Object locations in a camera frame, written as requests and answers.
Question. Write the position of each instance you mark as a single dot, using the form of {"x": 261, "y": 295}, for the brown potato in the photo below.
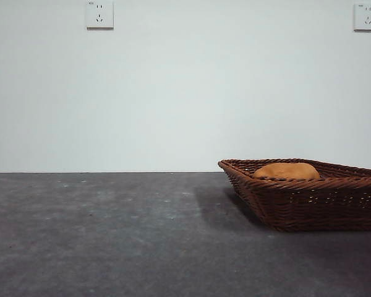
{"x": 284, "y": 170}

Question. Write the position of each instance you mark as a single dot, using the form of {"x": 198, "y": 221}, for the brown woven wicker basket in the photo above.
{"x": 312, "y": 210}

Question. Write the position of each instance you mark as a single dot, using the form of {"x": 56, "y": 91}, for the white wall socket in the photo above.
{"x": 367, "y": 17}
{"x": 100, "y": 15}

